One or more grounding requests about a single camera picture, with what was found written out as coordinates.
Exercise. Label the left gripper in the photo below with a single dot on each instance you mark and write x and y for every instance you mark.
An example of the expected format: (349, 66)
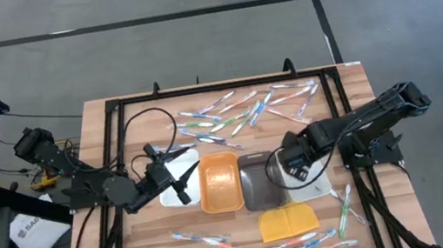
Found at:
(158, 177)

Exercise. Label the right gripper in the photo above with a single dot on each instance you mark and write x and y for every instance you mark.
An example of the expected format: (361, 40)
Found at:
(298, 150)

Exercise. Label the white plastic bin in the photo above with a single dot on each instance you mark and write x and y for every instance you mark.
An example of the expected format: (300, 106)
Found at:
(317, 188)
(169, 198)

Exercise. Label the grey translucent plastic bin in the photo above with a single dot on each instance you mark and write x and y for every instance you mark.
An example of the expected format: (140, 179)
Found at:
(259, 188)

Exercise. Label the orange plastic bin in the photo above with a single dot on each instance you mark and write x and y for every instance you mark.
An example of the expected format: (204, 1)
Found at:
(219, 183)

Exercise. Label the green toothbrush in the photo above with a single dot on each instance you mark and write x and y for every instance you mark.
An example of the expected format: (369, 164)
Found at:
(344, 213)
(230, 121)
(246, 119)
(191, 124)

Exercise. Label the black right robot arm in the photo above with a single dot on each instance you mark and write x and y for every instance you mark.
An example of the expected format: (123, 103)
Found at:
(369, 113)

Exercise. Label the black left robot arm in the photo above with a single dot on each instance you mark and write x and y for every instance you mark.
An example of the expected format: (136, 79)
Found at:
(54, 155)

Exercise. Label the yellow folded cloth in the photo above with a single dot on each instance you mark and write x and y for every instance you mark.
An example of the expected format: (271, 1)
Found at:
(289, 221)

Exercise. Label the white table label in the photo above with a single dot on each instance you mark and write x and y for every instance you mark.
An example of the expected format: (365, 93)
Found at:
(352, 63)

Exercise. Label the black desk beam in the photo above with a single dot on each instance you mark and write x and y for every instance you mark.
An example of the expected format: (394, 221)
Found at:
(26, 203)

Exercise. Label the white printed box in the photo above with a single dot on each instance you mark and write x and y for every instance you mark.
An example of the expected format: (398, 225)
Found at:
(38, 235)

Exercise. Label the black aluminium rig frame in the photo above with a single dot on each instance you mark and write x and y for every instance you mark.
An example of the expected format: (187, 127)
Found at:
(220, 86)

